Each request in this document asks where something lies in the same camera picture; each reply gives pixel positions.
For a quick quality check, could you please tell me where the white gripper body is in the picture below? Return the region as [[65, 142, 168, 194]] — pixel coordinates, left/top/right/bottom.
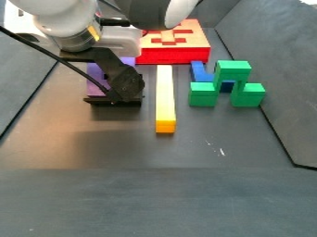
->
[[16, 25, 143, 58]]

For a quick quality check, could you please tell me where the purple U-shaped block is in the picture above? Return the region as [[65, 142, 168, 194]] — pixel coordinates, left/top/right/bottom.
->
[[85, 56, 138, 98]]

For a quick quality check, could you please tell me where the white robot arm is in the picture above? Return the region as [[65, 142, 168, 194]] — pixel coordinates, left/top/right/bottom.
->
[[8, 0, 199, 57]]

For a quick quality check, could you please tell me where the red puzzle board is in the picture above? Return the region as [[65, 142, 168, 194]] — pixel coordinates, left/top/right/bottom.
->
[[136, 19, 211, 65]]

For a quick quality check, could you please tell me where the blue U-shaped block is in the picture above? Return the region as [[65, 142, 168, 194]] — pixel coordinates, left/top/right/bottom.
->
[[190, 61, 234, 93]]

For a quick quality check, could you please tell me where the yellow long bar block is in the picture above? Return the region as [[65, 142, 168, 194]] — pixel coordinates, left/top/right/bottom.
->
[[156, 65, 175, 133]]

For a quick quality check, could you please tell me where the green stepped block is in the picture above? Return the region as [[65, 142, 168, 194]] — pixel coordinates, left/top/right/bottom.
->
[[188, 60, 266, 107]]

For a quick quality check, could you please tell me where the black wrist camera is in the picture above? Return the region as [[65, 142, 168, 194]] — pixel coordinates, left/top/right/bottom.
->
[[59, 47, 144, 102]]

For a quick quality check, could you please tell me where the black fixture bracket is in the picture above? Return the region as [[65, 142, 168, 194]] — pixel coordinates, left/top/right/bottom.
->
[[83, 94, 143, 106]]

